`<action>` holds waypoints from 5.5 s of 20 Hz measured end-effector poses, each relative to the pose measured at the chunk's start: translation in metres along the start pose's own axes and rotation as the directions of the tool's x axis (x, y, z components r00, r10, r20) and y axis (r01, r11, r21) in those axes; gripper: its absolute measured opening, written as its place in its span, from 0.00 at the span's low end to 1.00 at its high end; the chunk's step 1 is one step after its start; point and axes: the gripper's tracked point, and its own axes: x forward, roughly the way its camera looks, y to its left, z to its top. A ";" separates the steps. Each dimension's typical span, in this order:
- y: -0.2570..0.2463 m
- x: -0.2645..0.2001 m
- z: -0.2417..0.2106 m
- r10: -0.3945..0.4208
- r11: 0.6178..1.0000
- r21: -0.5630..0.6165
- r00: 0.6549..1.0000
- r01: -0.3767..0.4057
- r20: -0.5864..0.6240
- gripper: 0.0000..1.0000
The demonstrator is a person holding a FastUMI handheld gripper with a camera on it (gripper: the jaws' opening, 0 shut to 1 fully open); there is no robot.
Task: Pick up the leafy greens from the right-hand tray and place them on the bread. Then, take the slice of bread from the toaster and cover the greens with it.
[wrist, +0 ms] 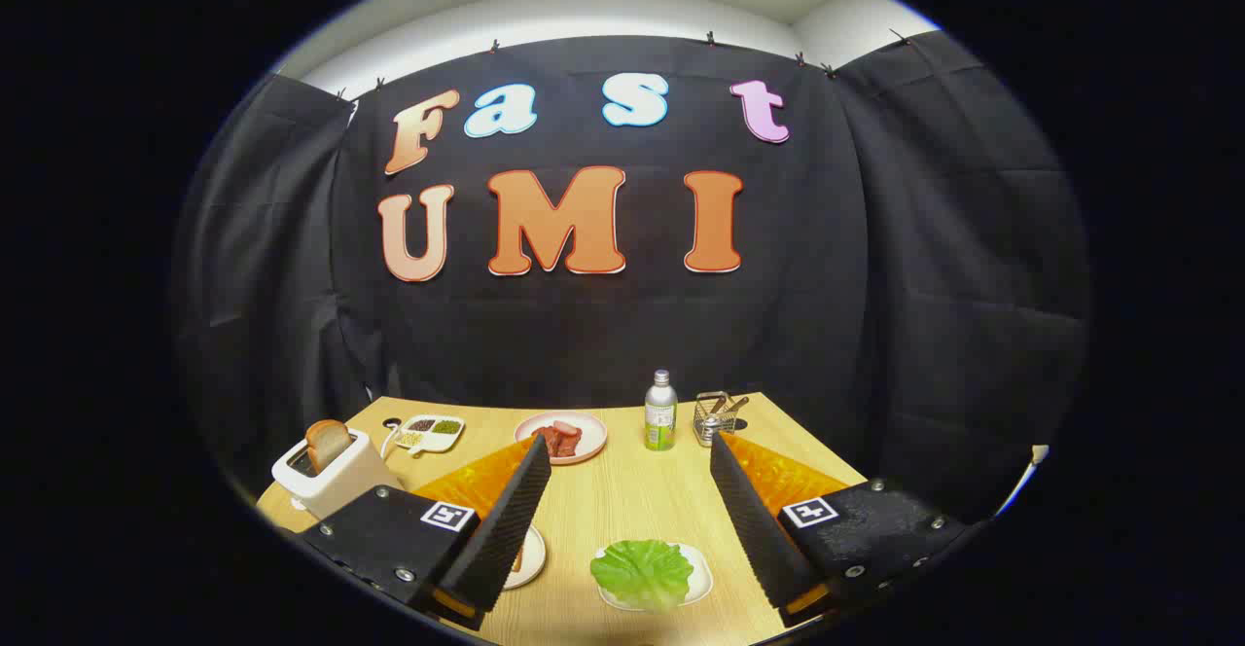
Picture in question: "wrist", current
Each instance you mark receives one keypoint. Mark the white toaster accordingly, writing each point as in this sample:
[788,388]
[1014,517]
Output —
[336,488]

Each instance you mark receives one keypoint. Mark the round white plate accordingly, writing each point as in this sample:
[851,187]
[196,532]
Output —
[533,558]

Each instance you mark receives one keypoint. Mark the green drink bottle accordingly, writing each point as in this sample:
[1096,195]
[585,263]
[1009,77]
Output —
[660,417]

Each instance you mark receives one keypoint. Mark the pink plate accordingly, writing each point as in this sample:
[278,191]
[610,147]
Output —
[590,445]

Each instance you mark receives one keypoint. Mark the toasted bread slice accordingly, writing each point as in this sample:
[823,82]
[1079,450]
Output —
[329,444]

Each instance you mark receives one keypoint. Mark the brown meat pieces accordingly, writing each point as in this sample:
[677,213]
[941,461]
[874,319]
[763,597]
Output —
[559,444]

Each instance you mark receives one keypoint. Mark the white divided bean tray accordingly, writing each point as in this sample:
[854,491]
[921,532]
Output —
[436,432]

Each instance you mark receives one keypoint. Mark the black backdrop cloth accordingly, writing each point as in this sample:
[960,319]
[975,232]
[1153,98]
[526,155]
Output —
[584,335]

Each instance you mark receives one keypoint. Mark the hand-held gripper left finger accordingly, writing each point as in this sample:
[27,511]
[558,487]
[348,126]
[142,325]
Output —
[511,529]

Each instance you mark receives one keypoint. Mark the green lettuce leaf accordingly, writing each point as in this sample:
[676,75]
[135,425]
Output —
[642,573]

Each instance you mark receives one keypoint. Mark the small square white plate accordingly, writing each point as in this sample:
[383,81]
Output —
[702,573]

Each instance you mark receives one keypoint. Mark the red sausage strip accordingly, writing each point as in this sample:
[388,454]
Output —
[567,427]

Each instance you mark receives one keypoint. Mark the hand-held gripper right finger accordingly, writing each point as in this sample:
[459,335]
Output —
[749,520]

